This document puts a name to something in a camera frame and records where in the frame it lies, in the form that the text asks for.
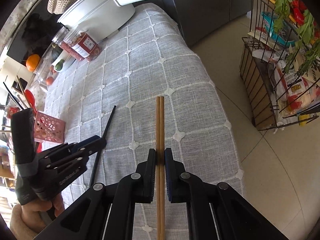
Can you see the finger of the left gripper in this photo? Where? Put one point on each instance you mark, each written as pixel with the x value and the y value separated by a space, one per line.
pixel 87 147

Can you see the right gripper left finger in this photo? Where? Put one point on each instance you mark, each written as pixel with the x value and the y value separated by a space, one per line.
pixel 106 212

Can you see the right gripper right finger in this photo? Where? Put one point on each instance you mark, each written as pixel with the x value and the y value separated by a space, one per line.
pixel 215 211

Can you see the black chopstick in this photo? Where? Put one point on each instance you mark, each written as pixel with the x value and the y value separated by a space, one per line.
pixel 97 158

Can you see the brown wooden chopstick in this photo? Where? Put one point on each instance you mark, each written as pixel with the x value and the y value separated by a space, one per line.
pixel 161 170
pixel 158 191

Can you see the person's left hand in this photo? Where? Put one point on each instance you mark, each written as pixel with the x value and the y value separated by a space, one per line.
pixel 26 221

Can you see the pink plastic utensil basket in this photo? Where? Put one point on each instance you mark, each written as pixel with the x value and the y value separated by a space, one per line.
pixel 48 128

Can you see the red plastic spoon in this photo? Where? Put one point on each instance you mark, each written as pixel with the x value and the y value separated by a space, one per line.
pixel 31 100

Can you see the clear glass jar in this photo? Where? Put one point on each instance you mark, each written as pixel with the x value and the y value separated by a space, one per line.
pixel 44 72

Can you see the white bowl with squash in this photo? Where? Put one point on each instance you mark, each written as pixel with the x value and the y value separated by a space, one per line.
pixel 61 60

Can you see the orange fruit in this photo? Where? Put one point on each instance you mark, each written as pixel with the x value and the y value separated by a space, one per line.
pixel 32 62

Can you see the red-label snack jar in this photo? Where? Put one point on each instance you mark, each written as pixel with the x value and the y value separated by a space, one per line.
pixel 83 44

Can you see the grey checked tablecloth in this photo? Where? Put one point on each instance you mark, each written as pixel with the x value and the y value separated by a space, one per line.
pixel 116 93

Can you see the goji berry jar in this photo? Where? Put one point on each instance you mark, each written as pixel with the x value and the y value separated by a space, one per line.
pixel 58 39

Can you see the black microwave oven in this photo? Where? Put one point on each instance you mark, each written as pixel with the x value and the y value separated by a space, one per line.
pixel 35 35

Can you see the white electric pot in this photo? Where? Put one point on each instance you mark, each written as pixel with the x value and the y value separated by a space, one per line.
pixel 100 18

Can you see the green leafy vegetable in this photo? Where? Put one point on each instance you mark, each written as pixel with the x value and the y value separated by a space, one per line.
pixel 307 33

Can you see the dark grey refrigerator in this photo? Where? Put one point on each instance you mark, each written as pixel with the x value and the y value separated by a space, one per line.
pixel 198 18

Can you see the black wire storage rack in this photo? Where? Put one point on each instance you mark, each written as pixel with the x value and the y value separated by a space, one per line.
pixel 277 99

